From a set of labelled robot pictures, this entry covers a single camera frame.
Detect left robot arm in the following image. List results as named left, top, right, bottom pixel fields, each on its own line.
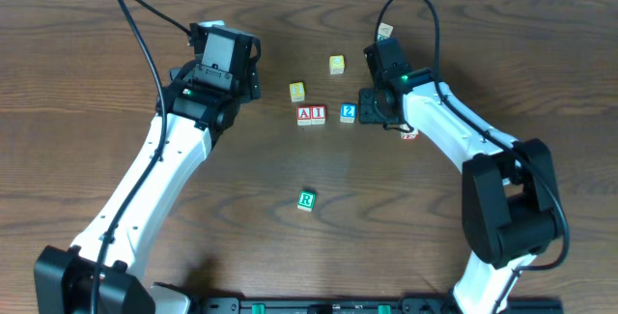
left=34, top=21, right=261, bottom=313

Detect yellow top block far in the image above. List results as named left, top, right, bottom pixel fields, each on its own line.
left=329, top=55, right=346, bottom=74

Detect yellow top wooden block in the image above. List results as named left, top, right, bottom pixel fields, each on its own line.
left=289, top=82, right=306, bottom=102

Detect blue number 2 block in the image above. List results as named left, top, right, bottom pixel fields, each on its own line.
left=340, top=103, right=356, bottom=124

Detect green sided wooden block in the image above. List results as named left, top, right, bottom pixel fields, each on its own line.
left=376, top=22, right=393, bottom=41

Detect green letter R block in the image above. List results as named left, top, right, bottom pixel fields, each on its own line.
left=296, top=190, right=316, bottom=212

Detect red sided wooden block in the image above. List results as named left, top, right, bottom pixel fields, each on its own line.
left=401, top=129, right=418, bottom=140

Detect red letter A block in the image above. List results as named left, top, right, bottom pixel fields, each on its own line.
left=296, top=106, right=312, bottom=126

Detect red letter I block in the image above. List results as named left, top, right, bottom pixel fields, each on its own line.
left=310, top=105, right=326, bottom=125

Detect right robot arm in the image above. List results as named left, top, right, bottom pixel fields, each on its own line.
left=359, top=38, right=569, bottom=313

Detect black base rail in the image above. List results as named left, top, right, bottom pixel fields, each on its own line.
left=192, top=296, right=564, bottom=314

